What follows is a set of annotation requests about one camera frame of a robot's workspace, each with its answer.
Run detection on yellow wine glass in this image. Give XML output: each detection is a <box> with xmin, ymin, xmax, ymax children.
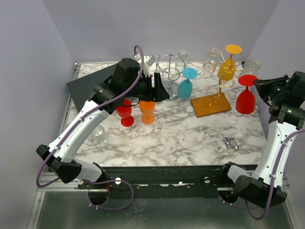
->
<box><xmin>217</xmin><ymin>44</ymin><xmax>242</xmax><ymax>81</ymax></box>

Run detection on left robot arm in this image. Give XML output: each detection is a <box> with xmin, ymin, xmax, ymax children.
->
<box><xmin>36</xmin><ymin>58</ymin><xmax>169</xmax><ymax>188</ymax></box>

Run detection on clear glass tumbler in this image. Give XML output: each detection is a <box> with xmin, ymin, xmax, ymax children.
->
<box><xmin>91</xmin><ymin>125</ymin><xmax>108</xmax><ymax>144</ymax></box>

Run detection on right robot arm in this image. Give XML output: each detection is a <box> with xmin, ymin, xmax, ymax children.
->
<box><xmin>219</xmin><ymin>71</ymin><xmax>305</xmax><ymax>208</ymax></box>

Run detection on gold wire glass rack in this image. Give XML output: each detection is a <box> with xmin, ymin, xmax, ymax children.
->
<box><xmin>190</xmin><ymin>47</ymin><xmax>260</xmax><ymax>118</ymax></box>

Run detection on aluminium frame rail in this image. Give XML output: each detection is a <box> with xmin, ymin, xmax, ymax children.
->
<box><xmin>38</xmin><ymin>172</ymin><xmax>108</xmax><ymax>192</ymax></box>

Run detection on chrome faucet tap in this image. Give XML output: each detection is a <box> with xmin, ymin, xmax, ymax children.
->
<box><xmin>224</xmin><ymin>137</ymin><xmax>239</xmax><ymax>151</ymax></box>

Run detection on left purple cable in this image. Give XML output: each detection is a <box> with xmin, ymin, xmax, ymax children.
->
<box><xmin>35</xmin><ymin>44</ymin><xmax>145</xmax><ymax>212</ymax></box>

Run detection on orange wine glass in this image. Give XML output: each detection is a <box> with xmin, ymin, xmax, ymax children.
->
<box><xmin>139</xmin><ymin>101</ymin><xmax>155</xmax><ymax>125</ymax></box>

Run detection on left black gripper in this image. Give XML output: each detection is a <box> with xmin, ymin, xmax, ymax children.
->
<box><xmin>124</xmin><ymin>72</ymin><xmax>170</xmax><ymax>102</ymax></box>

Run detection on silver wire glass rack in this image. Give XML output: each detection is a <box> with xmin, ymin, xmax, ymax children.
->
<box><xmin>153</xmin><ymin>53</ymin><xmax>182</xmax><ymax>101</ymax></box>

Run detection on red wine glass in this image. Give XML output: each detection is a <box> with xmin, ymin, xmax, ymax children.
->
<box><xmin>116</xmin><ymin>99</ymin><xmax>134</xmax><ymax>127</ymax></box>
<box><xmin>236</xmin><ymin>74</ymin><xmax>257</xmax><ymax>115</ymax></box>

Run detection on blue wine glass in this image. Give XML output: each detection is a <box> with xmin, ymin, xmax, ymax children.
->
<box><xmin>177</xmin><ymin>67</ymin><xmax>198</xmax><ymax>99</ymax></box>

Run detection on black network switch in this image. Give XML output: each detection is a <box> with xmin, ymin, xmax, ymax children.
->
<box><xmin>67</xmin><ymin>63</ymin><xmax>116</xmax><ymax>112</ymax></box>

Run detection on black mounting rail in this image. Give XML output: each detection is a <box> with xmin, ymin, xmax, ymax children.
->
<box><xmin>78</xmin><ymin>166</ymin><xmax>234</xmax><ymax>198</ymax></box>

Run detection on clear ribbed wine glass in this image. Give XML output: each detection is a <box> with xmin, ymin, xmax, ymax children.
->
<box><xmin>202</xmin><ymin>48</ymin><xmax>221</xmax><ymax>75</ymax></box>

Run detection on clear glass on silver rack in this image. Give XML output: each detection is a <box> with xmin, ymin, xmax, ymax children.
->
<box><xmin>175</xmin><ymin>51</ymin><xmax>189</xmax><ymax>72</ymax></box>

